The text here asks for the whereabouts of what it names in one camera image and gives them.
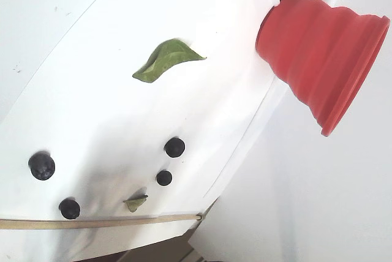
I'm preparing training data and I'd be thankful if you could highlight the large dark blueberry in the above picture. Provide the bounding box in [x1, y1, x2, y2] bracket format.
[28, 151, 56, 181]

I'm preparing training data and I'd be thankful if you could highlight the red collapsible silicone cup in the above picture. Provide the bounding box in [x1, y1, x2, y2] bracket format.
[255, 0, 391, 137]

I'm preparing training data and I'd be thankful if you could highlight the curled green leaf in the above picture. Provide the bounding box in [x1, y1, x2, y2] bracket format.
[132, 38, 208, 84]

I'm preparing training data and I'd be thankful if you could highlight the white paper sheet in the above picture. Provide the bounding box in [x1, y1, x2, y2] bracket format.
[0, 0, 279, 262]

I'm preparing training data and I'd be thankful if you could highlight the flat green leaf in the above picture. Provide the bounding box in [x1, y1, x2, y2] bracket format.
[122, 193, 149, 213]

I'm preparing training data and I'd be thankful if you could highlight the thin wooden stick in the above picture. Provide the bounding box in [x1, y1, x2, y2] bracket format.
[0, 212, 203, 231]

